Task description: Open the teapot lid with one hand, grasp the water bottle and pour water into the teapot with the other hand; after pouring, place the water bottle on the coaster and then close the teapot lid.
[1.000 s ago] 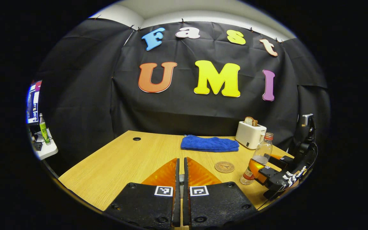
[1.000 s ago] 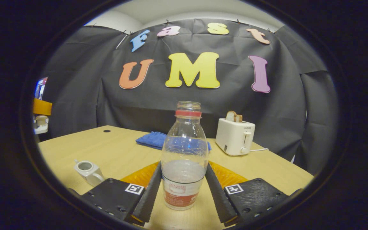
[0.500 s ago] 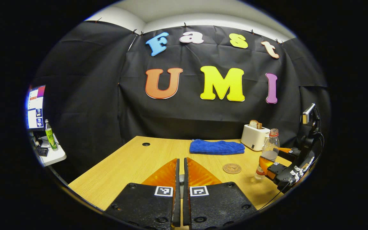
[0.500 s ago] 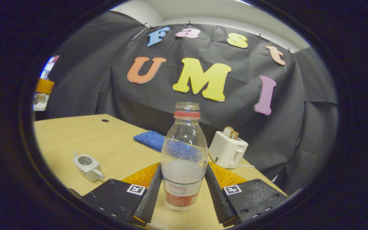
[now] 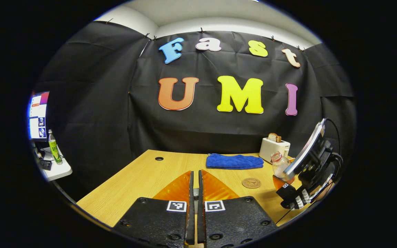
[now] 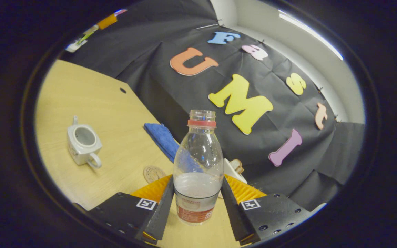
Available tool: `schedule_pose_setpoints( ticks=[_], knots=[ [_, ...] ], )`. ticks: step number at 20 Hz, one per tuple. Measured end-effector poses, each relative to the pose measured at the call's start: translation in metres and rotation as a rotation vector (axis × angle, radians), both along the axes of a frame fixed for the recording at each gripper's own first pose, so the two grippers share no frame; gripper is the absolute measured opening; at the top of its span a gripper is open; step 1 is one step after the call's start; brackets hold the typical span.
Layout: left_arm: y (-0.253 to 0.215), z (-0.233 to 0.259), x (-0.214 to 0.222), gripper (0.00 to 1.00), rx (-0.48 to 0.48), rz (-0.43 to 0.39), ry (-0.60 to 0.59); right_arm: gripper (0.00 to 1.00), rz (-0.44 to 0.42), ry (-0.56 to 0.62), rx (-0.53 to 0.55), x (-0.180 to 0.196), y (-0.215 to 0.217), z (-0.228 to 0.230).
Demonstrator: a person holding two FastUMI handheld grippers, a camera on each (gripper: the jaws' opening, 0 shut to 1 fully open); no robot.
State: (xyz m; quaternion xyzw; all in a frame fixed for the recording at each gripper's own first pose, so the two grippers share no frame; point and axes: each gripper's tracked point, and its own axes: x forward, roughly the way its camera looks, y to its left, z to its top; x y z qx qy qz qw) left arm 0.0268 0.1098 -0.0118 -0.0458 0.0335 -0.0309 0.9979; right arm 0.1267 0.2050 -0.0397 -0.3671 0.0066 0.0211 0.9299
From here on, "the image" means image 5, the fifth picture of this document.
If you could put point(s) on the computer monitor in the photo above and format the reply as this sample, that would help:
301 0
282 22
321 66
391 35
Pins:
39 115

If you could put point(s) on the white toaster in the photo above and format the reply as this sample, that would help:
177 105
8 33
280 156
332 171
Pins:
269 148

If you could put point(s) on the blue towel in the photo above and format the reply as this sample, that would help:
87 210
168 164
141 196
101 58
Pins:
234 161

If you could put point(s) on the clear plastic water bottle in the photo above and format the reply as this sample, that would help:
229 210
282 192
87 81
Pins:
278 167

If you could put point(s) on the green drink bottle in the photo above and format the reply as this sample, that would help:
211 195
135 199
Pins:
54 148

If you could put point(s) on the white side table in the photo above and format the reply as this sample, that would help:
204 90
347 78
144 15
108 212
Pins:
59 168

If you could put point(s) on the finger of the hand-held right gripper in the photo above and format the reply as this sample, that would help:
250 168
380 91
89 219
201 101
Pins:
289 194

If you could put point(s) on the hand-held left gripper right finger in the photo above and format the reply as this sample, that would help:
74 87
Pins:
201 213

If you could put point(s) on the black keyboard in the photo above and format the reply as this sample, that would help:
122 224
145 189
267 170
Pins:
46 164

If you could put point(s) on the black backdrop cloth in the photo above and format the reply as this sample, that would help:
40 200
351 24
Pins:
98 103

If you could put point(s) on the round brown coaster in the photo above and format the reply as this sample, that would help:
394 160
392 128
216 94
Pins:
251 183

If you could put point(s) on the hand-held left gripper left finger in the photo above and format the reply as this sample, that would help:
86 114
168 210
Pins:
191 213

